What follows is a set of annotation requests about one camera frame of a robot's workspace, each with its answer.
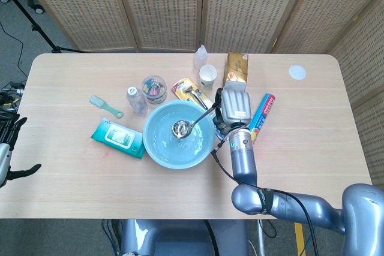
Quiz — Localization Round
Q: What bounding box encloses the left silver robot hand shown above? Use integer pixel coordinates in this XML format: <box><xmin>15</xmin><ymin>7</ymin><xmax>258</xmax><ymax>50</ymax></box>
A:
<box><xmin>0</xmin><ymin>116</ymin><xmax>42</xmax><ymax>189</ymax></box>

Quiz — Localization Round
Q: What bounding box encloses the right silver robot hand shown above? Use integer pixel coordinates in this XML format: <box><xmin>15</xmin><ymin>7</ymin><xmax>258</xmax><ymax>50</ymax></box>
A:
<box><xmin>212</xmin><ymin>87</ymin><xmax>253</xmax><ymax>132</ymax></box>

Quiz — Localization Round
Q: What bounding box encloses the stainless steel ladle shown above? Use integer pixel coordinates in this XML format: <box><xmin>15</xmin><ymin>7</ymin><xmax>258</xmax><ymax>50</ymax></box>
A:
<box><xmin>171</xmin><ymin>103</ymin><xmax>221</xmax><ymax>140</ymax></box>

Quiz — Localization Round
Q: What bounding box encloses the clear plastic water bottle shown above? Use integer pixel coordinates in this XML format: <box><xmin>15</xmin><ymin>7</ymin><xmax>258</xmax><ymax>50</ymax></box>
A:
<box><xmin>125</xmin><ymin>86</ymin><xmax>149</xmax><ymax>116</ymax></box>

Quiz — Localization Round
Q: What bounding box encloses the blue cling film roll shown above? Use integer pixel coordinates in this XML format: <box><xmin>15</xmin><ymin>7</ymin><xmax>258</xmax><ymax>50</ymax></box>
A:
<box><xmin>247</xmin><ymin>93</ymin><xmax>277</xmax><ymax>144</ymax></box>

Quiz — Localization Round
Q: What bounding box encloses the gold tissue pack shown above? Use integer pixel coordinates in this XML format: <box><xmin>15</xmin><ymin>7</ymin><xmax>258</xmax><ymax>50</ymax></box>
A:
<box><xmin>222</xmin><ymin>52</ymin><xmax>250</xmax><ymax>92</ymax></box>

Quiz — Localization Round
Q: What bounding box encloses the floral print paper cup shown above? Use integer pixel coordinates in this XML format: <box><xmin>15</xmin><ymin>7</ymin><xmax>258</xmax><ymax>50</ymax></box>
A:
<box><xmin>199</xmin><ymin>64</ymin><xmax>218</xmax><ymax>90</ymax></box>

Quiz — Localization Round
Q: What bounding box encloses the yellow razor blister pack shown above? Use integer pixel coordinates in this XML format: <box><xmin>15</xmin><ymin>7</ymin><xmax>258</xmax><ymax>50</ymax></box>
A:
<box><xmin>171</xmin><ymin>77</ymin><xmax>214</xmax><ymax>110</ymax></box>

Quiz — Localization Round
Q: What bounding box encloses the white squeeze wash bottle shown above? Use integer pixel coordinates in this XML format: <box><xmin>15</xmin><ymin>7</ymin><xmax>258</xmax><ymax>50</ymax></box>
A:
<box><xmin>194</xmin><ymin>44</ymin><xmax>209</xmax><ymax>70</ymax></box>

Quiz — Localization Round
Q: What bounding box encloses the white round table cap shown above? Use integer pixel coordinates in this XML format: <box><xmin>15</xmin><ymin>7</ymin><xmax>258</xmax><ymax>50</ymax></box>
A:
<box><xmin>289</xmin><ymin>64</ymin><xmax>308</xmax><ymax>80</ymax></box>

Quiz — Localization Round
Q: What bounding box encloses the clear jar of binder clips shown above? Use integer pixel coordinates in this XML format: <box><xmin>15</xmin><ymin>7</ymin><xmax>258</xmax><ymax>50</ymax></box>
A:
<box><xmin>141</xmin><ymin>75</ymin><xmax>169</xmax><ymax>105</ymax></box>

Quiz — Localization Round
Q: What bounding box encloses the light blue plastic basin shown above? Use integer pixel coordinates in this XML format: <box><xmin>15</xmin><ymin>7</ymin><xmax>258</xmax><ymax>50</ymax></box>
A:
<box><xmin>142</xmin><ymin>100</ymin><xmax>216</xmax><ymax>170</ymax></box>

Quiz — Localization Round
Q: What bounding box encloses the green wet wipes pack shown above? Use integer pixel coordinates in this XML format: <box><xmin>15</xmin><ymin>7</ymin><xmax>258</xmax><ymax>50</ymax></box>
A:
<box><xmin>91</xmin><ymin>117</ymin><xmax>145</xmax><ymax>159</ymax></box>

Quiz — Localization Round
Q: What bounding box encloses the wicker folding screen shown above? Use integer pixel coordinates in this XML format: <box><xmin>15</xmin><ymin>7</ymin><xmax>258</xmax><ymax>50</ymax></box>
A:
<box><xmin>14</xmin><ymin>0</ymin><xmax>384</xmax><ymax>185</ymax></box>

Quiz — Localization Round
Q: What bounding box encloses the black tripod stand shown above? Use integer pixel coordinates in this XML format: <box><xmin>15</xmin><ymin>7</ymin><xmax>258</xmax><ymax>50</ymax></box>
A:
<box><xmin>0</xmin><ymin>0</ymin><xmax>91</xmax><ymax>55</ymax></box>

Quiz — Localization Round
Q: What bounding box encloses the grey robot torso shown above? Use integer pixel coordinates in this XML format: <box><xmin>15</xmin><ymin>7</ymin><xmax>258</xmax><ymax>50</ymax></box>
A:
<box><xmin>119</xmin><ymin>218</ymin><xmax>250</xmax><ymax>256</ymax></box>

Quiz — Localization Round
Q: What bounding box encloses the tangled cable bundle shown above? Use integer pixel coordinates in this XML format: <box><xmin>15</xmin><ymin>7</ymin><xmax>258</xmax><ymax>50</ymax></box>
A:
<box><xmin>0</xmin><ymin>81</ymin><xmax>27</xmax><ymax>119</ymax></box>

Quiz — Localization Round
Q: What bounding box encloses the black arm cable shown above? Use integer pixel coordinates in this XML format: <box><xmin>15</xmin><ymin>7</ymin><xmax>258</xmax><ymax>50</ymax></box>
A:
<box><xmin>211</xmin><ymin>140</ymin><xmax>319</xmax><ymax>256</ymax></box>

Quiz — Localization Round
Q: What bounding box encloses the green handled scrub brush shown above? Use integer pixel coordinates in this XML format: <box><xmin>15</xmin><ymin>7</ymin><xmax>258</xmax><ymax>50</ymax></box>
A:
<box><xmin>89</xmin><ymin>95</ymin><xmax>124</xmax><ymax>119</ymax></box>

